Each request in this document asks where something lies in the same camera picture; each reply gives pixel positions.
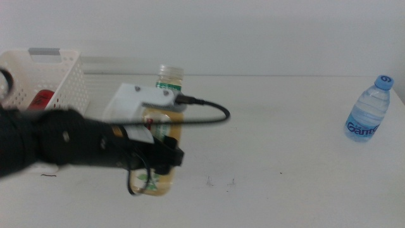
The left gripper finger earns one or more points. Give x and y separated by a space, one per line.
169 155

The yellow tea bottle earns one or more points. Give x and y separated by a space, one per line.
169 79

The red cola can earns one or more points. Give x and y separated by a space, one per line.
41 98

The clear water bottle blue cap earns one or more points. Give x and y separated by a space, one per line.
368 114

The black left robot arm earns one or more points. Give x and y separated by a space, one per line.
47 139

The white perforated plastic basket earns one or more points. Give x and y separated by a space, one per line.
71 79

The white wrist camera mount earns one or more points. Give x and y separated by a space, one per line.
136 101

